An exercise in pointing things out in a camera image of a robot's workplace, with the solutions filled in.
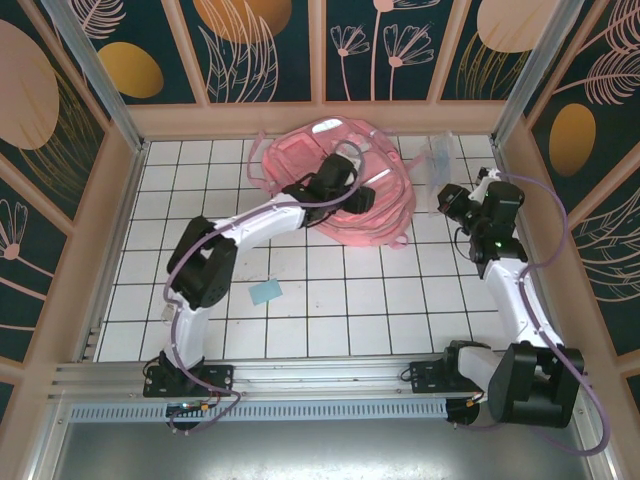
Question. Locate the light blue note pad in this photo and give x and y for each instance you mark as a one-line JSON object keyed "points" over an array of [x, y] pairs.
{"points": [[265, 292]]}

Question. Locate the grey metal sheet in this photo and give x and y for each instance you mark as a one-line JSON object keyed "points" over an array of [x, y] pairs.
{"points": [[320, 450]]}

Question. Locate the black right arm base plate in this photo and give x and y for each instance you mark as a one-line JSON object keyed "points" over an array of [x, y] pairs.
{"points": [[425, 377]]}

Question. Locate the pink student backpack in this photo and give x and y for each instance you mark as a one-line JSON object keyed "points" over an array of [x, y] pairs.
{"points": [[390, 215]]}

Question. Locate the aluminium mounting rail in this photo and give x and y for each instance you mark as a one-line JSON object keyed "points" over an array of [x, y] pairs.
{"points": [[320, 372]]}

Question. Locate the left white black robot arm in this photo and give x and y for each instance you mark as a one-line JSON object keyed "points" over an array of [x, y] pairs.
{"points": [[260, 222]]}

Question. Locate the clear plastic pencil pouch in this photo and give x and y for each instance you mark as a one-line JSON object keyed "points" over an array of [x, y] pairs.
{"points": [[439, 160]]}

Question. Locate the small circuit board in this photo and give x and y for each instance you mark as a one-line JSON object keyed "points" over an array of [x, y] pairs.
{"points": [[187, 407]]}

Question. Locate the aluminium frame post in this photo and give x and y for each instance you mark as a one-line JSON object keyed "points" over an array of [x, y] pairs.
{"points": [[530, 70], [100, 75]]}

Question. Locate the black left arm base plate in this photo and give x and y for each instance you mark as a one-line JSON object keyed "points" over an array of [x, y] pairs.
{"points": [[220, 375]]}

